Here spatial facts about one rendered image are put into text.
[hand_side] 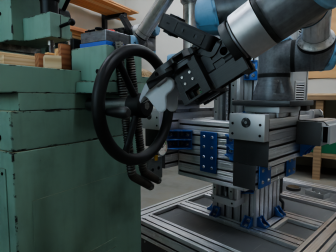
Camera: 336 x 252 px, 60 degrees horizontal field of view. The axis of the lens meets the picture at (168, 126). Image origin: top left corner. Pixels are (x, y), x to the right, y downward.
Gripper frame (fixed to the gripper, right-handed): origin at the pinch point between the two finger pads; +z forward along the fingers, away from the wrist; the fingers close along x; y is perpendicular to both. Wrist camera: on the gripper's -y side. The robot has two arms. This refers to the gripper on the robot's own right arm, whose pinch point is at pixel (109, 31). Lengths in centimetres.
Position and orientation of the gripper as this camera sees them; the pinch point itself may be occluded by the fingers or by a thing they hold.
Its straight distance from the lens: 194.7
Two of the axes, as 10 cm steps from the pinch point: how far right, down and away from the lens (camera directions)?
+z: -8.6, -0.5, 5.1
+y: 0.7, 9.7, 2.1
